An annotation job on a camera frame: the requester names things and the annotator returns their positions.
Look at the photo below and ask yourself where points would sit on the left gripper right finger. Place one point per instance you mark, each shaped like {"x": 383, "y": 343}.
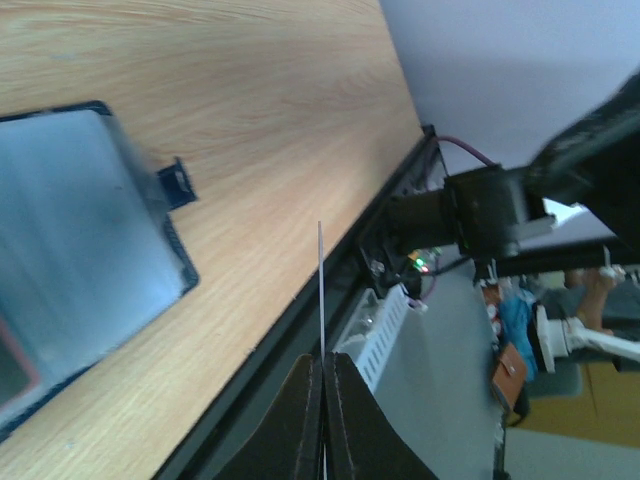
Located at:
{"x": 361, "y": 443}

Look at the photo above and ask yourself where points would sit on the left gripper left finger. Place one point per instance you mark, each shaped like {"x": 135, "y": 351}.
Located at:
{"x": 287, "y": 442}

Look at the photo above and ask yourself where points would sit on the blue leather card holder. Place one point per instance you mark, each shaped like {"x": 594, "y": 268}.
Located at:
{"x": 89, "y": 253}

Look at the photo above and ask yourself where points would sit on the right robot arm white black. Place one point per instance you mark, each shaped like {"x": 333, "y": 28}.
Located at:
{"x": 488, "y": 211}

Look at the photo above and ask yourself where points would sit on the red card in sleeve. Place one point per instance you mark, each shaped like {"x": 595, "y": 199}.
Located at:
{"x": 18, "y": 373}

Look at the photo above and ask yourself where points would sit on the orange brown pouch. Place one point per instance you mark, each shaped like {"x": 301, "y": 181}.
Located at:
{"x": 509, "y": 376}

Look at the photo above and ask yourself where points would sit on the blue hanging cloth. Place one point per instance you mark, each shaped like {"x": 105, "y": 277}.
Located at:
{"x": 516, "y": 313}

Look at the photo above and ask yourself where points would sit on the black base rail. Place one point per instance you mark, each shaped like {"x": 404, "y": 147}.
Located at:
{"x": 231, "y": 418}

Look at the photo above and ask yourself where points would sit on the light blue slotted cable duct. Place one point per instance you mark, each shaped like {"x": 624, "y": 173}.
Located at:
{"x": 371, "y": 332}

